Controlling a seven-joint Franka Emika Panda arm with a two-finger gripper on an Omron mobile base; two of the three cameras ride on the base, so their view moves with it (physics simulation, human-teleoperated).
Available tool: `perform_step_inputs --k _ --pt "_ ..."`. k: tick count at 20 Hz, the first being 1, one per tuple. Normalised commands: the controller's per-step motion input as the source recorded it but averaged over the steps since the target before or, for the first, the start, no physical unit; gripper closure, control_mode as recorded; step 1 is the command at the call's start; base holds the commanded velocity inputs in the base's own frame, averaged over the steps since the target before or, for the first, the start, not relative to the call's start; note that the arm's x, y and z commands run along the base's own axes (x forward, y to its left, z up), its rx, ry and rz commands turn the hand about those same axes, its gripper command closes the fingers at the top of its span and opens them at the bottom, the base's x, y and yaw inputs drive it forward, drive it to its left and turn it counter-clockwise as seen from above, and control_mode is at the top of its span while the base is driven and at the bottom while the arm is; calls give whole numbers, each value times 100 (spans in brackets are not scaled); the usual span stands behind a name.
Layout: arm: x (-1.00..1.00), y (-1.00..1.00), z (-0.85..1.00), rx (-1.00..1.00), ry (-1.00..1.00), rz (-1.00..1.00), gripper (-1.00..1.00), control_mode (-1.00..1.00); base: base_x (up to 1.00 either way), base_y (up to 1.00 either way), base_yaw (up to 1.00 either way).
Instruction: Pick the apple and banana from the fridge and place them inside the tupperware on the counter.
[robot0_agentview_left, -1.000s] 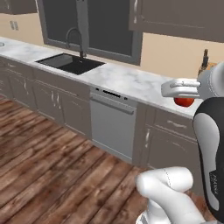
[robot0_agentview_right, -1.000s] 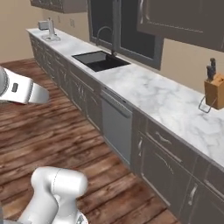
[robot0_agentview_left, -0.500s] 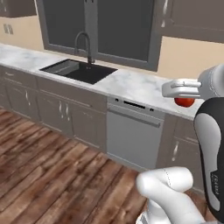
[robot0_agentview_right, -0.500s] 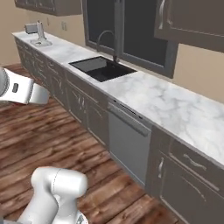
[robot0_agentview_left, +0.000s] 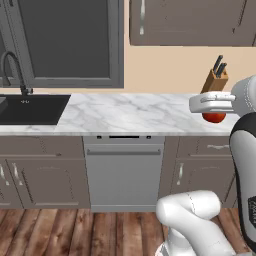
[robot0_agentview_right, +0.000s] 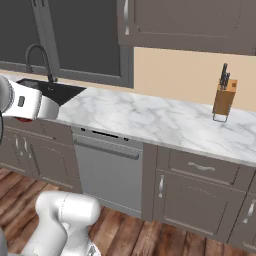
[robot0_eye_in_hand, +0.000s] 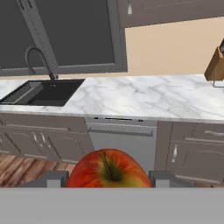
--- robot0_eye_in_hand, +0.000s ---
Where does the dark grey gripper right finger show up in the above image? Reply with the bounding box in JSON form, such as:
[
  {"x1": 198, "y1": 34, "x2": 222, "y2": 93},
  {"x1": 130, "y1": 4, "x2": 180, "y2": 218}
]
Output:
[{"x1": 149, "y1": 170, "x2": 197, "y2": 188}]

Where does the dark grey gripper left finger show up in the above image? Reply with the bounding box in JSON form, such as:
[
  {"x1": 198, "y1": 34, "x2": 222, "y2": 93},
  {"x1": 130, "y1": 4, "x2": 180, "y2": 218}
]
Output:
[{"x1": 17, "y1": 170, "x2": 70, "y2": 188}]

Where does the red apple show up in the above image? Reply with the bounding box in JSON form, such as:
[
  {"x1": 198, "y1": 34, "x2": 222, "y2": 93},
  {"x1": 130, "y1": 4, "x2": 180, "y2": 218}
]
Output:
[{"x1": 66, "y1": 148, "x2": 153, "y2": 188}]

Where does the grey base cupboard run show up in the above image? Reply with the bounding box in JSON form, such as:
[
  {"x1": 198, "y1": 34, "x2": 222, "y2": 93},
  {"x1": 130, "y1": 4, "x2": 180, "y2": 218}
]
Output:
[{"x1": 0, "y1": 112, "x2": 95, "y2": 165}]

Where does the silver dishwasher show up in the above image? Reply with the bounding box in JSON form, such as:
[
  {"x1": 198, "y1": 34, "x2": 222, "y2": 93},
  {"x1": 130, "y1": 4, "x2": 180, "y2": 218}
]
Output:
[{"x1": 84, "y1": 116, "x2": 158, "y2": 175}]

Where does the grey drawer front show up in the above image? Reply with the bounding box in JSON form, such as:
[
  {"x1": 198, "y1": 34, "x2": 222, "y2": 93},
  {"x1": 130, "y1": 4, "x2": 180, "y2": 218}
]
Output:
[{"x1": 170, "y1": 122, "x2": 224, "y2": 144}]

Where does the black sink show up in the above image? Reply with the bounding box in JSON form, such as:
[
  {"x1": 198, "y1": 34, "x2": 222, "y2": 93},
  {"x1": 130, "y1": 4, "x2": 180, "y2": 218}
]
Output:
[{"x1": 0, "y1": 78, "x2": 87, "y2": 108}]

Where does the dark grey tap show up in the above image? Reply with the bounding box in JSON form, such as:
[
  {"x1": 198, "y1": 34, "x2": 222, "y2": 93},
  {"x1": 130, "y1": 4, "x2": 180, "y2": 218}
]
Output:
[{"x1": 24, "y1": 46, "x2": 60, "y2": 81}]

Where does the wooden knife block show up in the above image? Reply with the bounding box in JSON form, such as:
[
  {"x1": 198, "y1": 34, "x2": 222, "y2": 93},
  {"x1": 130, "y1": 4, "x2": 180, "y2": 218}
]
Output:
[{"x1": 204, "y1": 45, "x2": 224, "y2": 82}]

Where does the grey framed window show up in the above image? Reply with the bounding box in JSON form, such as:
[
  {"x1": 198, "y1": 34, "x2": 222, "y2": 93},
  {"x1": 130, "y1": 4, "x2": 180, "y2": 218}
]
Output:
[{"x1": 0, "y1": 0, "x2": 129, "y2": 77}]

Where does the silver cupboard door handle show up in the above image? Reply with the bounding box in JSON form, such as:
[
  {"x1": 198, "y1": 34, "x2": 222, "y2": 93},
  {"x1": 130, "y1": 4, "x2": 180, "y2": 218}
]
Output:
[{"x1": 171, "y1": 143, "x2": 179, "y2": 164}]

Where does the silver dishwasher handle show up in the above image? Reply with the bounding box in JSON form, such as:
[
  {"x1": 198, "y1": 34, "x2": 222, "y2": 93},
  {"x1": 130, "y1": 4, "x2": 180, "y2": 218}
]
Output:
[{"x1": 88, "y1": 127, "x2": 154, "y2": 137}]

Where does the silver drawer handle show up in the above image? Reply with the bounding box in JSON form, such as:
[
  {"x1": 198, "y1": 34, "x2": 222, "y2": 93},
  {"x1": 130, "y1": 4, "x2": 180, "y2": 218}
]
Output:
[{"x1": 204, "y1": 129, "x2": 224, "y2": 137}]

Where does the grey wall cupboard door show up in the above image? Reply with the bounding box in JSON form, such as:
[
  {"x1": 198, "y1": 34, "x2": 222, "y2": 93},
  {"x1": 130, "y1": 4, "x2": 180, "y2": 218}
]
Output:
[{"x1": 116, "y1": 0, "x2": 224, "y2": 29}]

